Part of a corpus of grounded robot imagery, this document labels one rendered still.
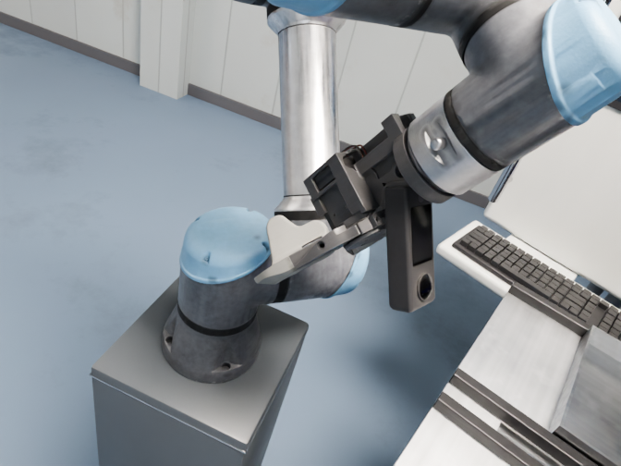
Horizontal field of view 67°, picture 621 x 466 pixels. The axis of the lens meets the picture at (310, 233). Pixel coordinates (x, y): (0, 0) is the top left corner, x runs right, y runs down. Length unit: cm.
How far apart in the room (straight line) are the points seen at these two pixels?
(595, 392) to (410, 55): 238
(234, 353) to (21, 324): 126
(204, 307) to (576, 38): 49
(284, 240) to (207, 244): 16
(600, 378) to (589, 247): 44
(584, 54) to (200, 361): 57
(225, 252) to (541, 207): 87
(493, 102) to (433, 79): 262
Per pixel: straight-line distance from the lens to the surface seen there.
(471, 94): 37
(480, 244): 115
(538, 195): 125
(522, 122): 35
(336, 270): 65
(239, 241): 60
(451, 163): 37
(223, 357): 71
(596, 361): 93
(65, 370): 174
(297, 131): 67
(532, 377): 82
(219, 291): 61
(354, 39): 302
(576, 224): 125
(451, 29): 40
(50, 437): 162
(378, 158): 43
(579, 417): 82
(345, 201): 43
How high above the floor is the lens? 139
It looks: 36 degrees down
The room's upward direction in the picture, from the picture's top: 16 degrees clockwise
